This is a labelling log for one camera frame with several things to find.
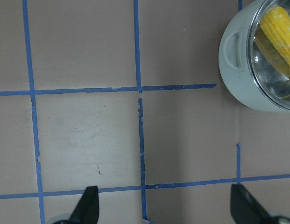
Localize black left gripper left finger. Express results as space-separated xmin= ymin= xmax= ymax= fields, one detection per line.
xmin=69 ymin=186 xmax=99 ymax=224

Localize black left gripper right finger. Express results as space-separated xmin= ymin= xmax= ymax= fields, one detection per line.
xmin=230 ymin=184 xmax=277 ymax=224

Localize yellow corn cob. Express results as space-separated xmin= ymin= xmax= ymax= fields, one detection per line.
xmin=260 ymin=6 xmax=290 ymax=67

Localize glass pot lid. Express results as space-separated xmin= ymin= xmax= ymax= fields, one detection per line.
xmin=248 ymin=0 xmax=290 ymax=111

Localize pale green cooking pot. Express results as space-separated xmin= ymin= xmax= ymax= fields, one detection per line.
xmin=219 ymin=0 xmax=290 ymax=112

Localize brown paper table mat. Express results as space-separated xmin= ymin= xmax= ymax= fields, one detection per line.
xmin=0 ymin=0 xmax=290 ymax=224

